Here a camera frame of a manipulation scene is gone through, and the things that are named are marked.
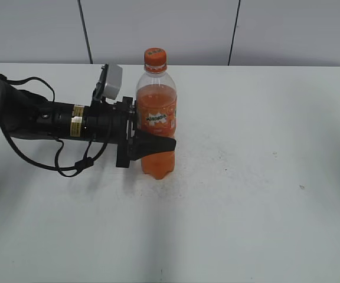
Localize orange Mirinda soda bottle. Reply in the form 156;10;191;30
136;64;177;179

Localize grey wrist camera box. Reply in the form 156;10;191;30
93;64;123;101

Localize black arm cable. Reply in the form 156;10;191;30
0;73;109;177

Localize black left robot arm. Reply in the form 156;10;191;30
0;70;176;175

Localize orange bottle cap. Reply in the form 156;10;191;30
144;48;167;67

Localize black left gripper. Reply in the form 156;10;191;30
84;97;176;168

